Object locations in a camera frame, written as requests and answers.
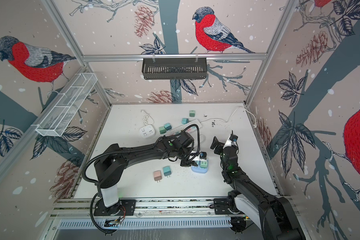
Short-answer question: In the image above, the blue square socket cube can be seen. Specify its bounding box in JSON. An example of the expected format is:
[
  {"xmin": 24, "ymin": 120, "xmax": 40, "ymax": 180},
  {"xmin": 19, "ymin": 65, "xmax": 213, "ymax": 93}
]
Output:
[{"xmin": 191, "ymin": 164, "xmax": 209, "ymax": 174}]

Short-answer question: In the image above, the teal plug adapter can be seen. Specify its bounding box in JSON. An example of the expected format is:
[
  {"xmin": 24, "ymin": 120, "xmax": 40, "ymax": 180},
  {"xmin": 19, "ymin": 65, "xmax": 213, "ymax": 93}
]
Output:
[
  {"xmin": 164, "ymin": 123, "xmax": 172, "ymax": 131},
  {"xmin": 199, "ymin": 160, "xmax": 208, "ymax": 169},
  {"xmin": 182, "ymin": 118, "xmax": 189, "ymax": 125},
  {"xmin": 163, "ymin": 166, "xmax": 172, "ymax": 177}
]

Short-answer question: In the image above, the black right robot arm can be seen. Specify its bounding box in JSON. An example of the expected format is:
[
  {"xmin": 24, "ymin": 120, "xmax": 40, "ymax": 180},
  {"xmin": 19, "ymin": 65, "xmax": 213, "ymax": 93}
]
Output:
[{"xmin": 211, "ymin": 135, "xmax": 306, "ymax": 240}]

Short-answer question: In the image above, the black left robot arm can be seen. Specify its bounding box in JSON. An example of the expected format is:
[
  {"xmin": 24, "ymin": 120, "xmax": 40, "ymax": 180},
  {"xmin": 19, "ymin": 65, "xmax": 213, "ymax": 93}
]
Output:
[{"xmin": 82, "ymin": 124, "xmax": 201, "ymax": 235}]

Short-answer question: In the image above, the teal plug adapter front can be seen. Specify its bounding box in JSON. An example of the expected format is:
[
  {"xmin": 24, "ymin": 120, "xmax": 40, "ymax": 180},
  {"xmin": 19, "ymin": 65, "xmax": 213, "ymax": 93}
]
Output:
[{"xmin": 163, "ymin": 166, "xmax": 172, "ymax": 177}]

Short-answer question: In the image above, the pink plug adapter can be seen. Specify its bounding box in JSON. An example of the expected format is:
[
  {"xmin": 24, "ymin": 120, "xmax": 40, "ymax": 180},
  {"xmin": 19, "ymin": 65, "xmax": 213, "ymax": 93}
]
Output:
[{"xmin": 154, "ymin": 170, "xmax": 162, "ymax": 182}]

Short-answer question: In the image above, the teal plug adapter by strip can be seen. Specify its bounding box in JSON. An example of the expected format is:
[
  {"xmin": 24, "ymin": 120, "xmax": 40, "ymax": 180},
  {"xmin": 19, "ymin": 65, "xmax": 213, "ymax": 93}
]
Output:
[{"xmin": 182, "ymin": 118, "xmax": 189, "ymax": 125}]

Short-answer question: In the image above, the white multicolour power strip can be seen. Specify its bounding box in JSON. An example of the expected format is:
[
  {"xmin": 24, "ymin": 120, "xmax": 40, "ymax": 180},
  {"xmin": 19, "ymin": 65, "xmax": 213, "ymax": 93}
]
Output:
[{"xmin": 167, "ymin": 120, "xmax": 203, "ymax": 136}]

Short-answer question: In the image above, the white square socket cube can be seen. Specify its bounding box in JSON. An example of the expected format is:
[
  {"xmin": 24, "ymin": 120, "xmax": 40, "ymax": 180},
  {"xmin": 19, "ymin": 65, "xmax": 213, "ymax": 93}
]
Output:
[{"xmin": 139, "ymin": 125, "xmax": 156, "ymax": 139}]

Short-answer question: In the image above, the white mesh shelf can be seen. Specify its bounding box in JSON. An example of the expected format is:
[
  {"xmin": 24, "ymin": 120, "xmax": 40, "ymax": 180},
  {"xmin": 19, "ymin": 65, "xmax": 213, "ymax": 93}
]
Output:
[{"xmin": 36, "ymin": 73, "xmax": 98, "ymax": 137}]

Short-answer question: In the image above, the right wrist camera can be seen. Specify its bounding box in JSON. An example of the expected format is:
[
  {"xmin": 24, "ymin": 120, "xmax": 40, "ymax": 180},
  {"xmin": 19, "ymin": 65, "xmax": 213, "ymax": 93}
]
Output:
[{"xmin": 224, "ymin": 134, "xmax": 238, "ymax": 149}]

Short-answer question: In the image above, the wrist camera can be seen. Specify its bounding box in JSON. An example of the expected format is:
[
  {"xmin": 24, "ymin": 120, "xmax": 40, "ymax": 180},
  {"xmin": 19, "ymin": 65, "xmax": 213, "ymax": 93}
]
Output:
[
  {"xmin": 224, "ymin": 134, "xmax": 238, "ymax": 149},
  {"xmin": 193, "ymin": 152, "xmax": 207, "ymax": 165}
]

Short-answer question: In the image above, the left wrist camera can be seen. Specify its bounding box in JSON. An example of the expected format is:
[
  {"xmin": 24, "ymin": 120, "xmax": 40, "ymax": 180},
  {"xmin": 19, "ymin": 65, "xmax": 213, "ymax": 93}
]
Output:
[{"xmin": 193, "ymin": 152, "xmax": 207, "ymax": 165}]

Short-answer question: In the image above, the white power strip cable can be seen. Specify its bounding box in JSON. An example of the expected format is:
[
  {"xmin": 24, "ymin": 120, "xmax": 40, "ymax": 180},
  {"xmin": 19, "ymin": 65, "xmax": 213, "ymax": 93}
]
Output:
[{"xmin": 200, "ymin": 105, "xmax": 258, "ymax": 129}]

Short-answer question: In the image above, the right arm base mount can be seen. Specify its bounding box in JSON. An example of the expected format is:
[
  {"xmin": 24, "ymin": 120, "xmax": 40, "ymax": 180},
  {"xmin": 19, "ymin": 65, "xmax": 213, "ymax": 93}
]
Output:
[{"xmin": 209, "ymin": 198, "xmax": 244, "ymax": 215}]

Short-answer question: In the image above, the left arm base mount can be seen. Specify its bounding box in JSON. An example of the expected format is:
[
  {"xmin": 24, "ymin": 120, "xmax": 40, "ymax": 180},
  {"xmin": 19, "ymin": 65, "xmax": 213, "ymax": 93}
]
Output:
[{"xmin": 94, "ymin": 199, "xmax": 137, "ymax": 217}]

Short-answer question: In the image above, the black wire basket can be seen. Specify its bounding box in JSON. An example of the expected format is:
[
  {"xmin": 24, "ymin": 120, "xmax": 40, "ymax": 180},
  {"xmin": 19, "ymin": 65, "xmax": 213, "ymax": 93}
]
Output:
[{"xmin": 142, "ymin": 58, "xmax": 208, "ymax": 80}]

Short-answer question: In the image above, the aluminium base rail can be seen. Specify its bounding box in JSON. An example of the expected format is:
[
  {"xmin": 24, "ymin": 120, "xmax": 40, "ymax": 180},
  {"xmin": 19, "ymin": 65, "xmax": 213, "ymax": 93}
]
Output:
[{"xmin": 49, "ymin": 196, "xmax": 301, "ymax": 230}]

